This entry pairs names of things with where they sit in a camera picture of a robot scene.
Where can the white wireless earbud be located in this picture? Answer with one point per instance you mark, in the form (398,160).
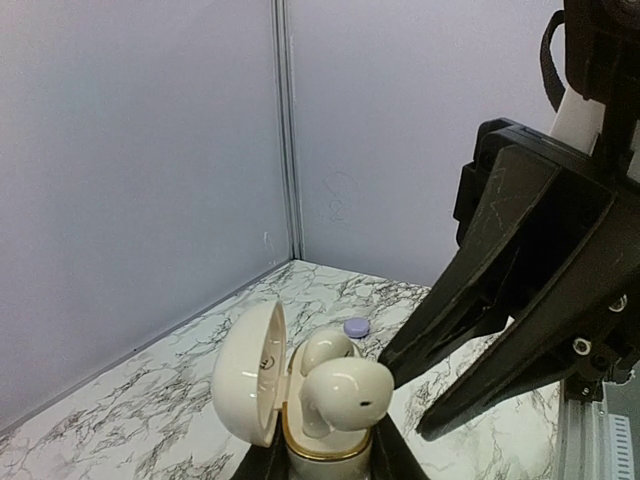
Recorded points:
(325,345)

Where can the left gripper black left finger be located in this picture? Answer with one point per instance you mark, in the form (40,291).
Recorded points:
(262,463)

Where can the aluminium front frame rail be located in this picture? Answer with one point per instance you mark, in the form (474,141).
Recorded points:
(600,439)

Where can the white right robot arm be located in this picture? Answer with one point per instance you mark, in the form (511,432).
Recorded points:
(575,122)

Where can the right aluminium corner post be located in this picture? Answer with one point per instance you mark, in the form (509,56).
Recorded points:
(286,111)

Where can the small beige earbud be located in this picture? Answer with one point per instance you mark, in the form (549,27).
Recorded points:
(344,394)

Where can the lavender round charging case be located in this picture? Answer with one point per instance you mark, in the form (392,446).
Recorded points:
(357,327)

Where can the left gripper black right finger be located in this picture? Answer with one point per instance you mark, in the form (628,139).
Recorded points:
(391,458)

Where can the beige earbud charging case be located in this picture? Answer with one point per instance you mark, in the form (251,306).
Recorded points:
(252,380)

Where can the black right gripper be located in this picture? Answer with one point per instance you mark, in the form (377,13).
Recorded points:
(549,249)

